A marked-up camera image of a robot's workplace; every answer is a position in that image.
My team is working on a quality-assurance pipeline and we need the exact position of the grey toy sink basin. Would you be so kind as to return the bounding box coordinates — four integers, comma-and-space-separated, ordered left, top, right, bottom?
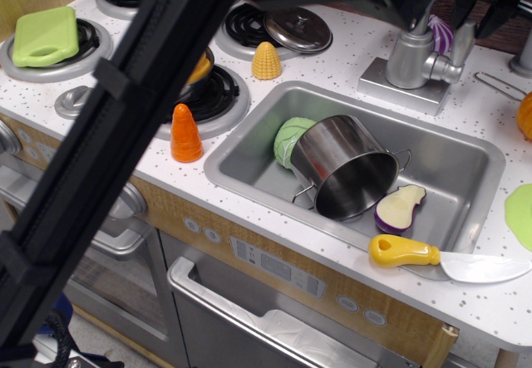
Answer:
204, 81, 505, 272

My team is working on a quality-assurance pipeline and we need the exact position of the grey stove knob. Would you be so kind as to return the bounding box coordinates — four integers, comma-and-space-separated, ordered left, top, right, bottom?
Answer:
54, 86, 93, 120

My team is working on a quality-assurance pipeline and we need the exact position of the yellow toy bell pepper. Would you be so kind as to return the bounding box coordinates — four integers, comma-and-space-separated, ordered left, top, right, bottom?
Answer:
186, 51, 211, 85

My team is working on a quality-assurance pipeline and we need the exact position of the light green toy plate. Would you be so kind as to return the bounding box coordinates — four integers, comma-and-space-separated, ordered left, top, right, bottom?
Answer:
505, 184, 532, 250

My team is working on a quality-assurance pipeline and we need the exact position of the yellow handled toy knife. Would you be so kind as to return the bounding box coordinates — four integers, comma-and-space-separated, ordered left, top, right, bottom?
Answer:
368, 234, 531, 284

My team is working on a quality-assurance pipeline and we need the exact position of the silver faucet lever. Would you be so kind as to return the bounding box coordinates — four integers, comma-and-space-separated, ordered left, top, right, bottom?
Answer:
421, 19, 477, 84

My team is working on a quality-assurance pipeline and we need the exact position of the large steel pot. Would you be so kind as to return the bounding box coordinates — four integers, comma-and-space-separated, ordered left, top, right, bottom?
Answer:
290, 115, 411, 221

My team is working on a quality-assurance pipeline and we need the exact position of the black front burner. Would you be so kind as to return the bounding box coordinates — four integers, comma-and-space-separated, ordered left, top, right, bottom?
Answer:
175, 65, 240, 122

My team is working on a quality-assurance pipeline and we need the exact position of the black back right burner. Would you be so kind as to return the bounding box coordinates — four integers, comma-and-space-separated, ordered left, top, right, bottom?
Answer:
224, 3, 281, 47

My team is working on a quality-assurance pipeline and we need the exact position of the green toy cutting board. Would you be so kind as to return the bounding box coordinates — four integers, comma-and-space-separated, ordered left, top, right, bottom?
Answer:
12, 7, 80, 67

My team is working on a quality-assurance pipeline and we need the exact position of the purple toy onion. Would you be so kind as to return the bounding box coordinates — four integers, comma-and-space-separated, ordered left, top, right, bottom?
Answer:
428, 15, 453, 54

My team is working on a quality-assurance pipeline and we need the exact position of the metal wire utensil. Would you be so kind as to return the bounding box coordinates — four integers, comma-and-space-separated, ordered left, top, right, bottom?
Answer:
475, 71, 527, 101

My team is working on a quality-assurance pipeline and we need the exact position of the silver oven door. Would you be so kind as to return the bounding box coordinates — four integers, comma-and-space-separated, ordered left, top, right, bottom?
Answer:
0, 151, 188, 368

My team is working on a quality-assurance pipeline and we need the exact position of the orange toy carrot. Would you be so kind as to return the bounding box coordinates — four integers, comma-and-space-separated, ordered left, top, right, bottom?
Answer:
170, 103, 203, 163

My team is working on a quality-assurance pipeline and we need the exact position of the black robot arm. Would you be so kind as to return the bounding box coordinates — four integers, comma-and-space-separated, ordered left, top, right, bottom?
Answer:
1, 0, 531, 353

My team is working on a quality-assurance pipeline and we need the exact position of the silver dishwasher door handle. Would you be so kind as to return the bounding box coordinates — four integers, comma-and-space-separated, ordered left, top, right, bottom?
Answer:
167, 257, 378, 367

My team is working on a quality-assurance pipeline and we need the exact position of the purple toy eggplant half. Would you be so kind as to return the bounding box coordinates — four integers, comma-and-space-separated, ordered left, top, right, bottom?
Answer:
374, 184, 426, 235

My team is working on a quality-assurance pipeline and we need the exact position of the steel pot lid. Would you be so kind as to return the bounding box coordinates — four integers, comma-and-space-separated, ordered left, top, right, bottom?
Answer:
263, 7, 333, 53

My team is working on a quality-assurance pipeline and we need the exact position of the steel pan with handle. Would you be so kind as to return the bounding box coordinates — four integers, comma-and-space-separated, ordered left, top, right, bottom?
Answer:
176, 47, 214, 102

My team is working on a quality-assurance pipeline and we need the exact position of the green toy cabbage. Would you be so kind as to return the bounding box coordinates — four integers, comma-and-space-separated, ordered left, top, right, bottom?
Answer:
273, 117, 316, 169

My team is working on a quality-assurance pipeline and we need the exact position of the yellow toy corn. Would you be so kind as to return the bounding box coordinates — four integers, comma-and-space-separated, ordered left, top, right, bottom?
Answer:
252, 42, 282, 80

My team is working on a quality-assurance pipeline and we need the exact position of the black left burner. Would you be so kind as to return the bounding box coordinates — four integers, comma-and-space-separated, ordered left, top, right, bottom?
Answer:
62, 19, 100, 63

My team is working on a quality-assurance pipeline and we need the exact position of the silver toy faucet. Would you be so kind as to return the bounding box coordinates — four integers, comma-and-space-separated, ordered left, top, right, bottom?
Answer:
357, 21, 460, 115

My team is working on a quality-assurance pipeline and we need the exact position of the black burner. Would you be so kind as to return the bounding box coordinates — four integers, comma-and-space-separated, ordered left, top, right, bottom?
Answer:
224, 3, 281, 47
175, 65, 240, 122
62, 19, 100, 63

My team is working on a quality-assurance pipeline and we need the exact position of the grey oven dial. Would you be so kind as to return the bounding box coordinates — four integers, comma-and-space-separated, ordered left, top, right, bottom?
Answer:
108, 182, 147, 220

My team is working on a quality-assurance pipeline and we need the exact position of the orange toy pumpkin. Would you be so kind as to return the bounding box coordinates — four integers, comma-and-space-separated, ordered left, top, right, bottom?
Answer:
515, 92, 532, 140

